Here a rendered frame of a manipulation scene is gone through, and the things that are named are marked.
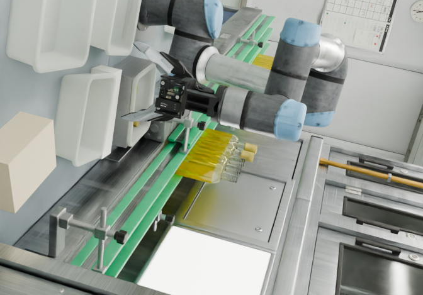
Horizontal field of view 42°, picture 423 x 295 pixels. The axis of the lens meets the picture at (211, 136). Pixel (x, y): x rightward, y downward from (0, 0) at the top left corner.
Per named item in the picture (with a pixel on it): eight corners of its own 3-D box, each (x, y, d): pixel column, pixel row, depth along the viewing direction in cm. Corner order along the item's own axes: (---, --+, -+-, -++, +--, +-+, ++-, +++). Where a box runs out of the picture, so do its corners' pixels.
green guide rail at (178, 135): (167, 140, 184) (190, 146, 183) (167, 138, 184) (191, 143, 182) (260, 27, 339) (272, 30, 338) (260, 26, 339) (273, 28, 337)
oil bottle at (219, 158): (162, 161, 187) (223, 177, 183) (164, 147, 185) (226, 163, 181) (168, 155, 192) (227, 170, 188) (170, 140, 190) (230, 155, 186)
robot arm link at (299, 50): (360, 39, 148) (329, 27, 103) (348, 78, 151) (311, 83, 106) (319, 27, 152) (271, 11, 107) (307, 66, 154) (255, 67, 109)
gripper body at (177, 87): (157, 72, 101) (221, 87, 99) (170, 69, 109) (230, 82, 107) (150, 113, 103) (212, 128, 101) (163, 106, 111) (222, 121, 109)
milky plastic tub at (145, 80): (102, 143, 163) (129, 150, 162) (107, 71, 154) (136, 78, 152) (125, 121, 179) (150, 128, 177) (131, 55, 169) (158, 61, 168)
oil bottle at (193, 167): (157, 170, 182) (219, 186, 178) (158, 155, 180) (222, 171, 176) (162, 162, 187) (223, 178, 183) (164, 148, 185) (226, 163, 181)
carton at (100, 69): (80, 154, 151) (101, 159, 150) (91, 68, 144) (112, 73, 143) (90, 148, 157) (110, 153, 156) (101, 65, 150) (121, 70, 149)
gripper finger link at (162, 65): (135, 33, 102) (168, 70, 102) (146, 32, 108) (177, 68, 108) (124, 44, 103) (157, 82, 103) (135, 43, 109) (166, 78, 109)
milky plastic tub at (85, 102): (39, 160, 131) (73, 169, 130) (55, 66, 127) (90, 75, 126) (73, 148, 148) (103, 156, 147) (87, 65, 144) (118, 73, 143)
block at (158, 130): (142, 139, 181) (163, 144, 180) (145, 112, 177) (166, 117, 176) (146, 134, 184) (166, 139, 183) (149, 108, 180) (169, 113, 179)
